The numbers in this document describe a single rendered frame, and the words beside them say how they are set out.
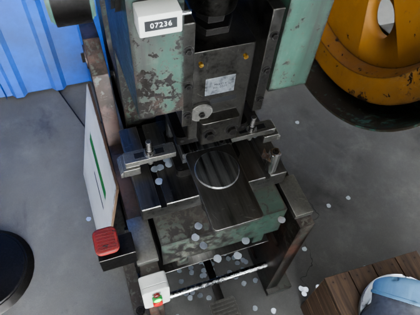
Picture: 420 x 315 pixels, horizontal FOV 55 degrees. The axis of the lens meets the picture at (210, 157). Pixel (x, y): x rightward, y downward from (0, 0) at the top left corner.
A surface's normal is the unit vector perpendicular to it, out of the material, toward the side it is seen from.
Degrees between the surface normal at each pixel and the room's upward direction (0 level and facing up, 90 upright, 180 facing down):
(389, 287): 55
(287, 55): 90
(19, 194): 0
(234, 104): 90
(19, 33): 90
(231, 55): 90
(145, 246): 0
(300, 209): 0
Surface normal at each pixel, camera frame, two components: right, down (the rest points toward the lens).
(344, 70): -0.94, 0.24
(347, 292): 0.06, -0.58
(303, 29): 0.33, 0.78
